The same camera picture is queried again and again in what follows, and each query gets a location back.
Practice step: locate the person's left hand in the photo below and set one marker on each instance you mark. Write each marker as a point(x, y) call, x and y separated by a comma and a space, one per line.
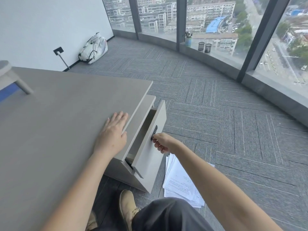
point(111, 135)

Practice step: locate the person's right hand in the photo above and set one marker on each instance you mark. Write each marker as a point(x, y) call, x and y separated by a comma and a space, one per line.
point(166, 142)

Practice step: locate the person's right thumb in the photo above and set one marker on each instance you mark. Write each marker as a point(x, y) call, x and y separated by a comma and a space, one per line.
point(158, 135)

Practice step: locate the person's left thumb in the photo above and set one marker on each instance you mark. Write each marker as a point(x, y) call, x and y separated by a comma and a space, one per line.
point(124, 133)

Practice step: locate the person's left forearm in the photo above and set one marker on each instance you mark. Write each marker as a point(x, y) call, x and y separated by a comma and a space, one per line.
point(74, 190)

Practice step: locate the person's right forearm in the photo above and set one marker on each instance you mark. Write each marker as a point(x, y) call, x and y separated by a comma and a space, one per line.
point(216, 190)

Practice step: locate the black drawer keypad lock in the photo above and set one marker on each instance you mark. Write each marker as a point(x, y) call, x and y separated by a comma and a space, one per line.
point(154, 132)

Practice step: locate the stack of printed paper sheets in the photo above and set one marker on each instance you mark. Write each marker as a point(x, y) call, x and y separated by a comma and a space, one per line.
point(179, 182)

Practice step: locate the grey wooden desk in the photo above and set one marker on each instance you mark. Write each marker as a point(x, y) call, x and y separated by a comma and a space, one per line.
point(55, 132)

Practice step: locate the person's tan shoe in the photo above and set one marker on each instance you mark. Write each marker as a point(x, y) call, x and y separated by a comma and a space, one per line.
point(92, 222)
point(127, 206)

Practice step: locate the person's dark trousers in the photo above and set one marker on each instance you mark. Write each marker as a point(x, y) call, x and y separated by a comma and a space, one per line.
point(168, 216)

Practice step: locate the white sports bag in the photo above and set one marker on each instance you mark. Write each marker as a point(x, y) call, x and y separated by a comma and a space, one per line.
point(93, 50)

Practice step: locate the blue pot with plant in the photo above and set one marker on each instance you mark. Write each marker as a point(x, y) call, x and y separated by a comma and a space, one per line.
point(188, 41)

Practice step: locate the black mesh pen holder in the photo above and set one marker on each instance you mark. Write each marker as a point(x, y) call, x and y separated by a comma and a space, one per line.
point(208, 48)
point(201, 46)

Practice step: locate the blue flat pad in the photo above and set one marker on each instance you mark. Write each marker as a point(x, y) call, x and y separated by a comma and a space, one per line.
point(8, 92)

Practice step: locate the black wall socket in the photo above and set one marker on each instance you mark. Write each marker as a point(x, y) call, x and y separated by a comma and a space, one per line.
point(58, 50)

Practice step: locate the dark window frame post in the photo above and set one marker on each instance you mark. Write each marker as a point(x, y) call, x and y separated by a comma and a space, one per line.
point(134, 16)
point(181, 21)
point(262, 36)

